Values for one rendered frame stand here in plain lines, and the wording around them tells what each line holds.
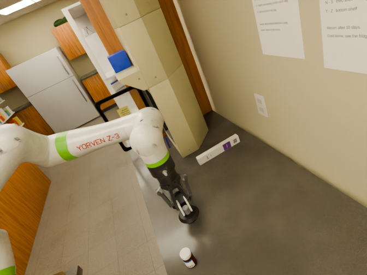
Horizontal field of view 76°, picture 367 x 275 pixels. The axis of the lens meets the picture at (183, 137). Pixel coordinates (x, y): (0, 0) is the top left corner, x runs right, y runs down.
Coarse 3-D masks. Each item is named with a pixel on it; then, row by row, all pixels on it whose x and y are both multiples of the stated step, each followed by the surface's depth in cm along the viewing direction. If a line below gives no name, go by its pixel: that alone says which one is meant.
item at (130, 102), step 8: (120, 96) 146; (128, 96) 147; (136, 96) 148; (104, 104) 146; (112, 104) 147; (120, 104) 148; (128, 104) 149; (136, 104) 151; (144, 104) 152; (104, 112) 148; (112, 112) 149; (120, 112) 151; (128, 112) 152; (112, 120) 152; (128, 144) 162
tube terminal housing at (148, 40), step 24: (144, 24) 106; (144, 48) 109; (168, 48) 121; (144, 72) 114; (168, 72) 120; (168, 96) 122; (192, 96) 140; (168, 120) 128; (192, 120) 138; (192, 144) 139
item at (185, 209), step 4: (184, 208) 94; (188, 208) 95; (192, 208) 97; (196, 208) 96; (180, 212) 98; (184, 212) 95; (188, 212) 95; (192, 212) 95; (196, 212) 95; (180, 216) 96; (184, 216) 95; (188, 216) 94; (192, 216) 94; (196, 216) 94; (180, 220) 95; (184, 220) 94; (188, 220) 93; (192, 220) 93
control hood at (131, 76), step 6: (132, 66) 129; (114, 72) 135; (120, 72) 128; (126, 72) 121; (132, 72) 115; (138, 72) 113; (120, 78) 114; (126, 78) 112; (132, 78) 113; (138, 78) 114; (126, 84) 113; (132, 84) 114; (138, 84) 115; (144, 84) 116; (144, 90) 117
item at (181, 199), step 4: (180, 180) 106; (180, 184) 104; (176, 188) 103; (184, 188) 107; (164, 192) 105; (168, 192) 103; (176, 192) 103; (180, 192) 104; (168, 196) 105; (176, 196) 104; (180, 196) 105; (180, 200) 106; (184, 200) 107
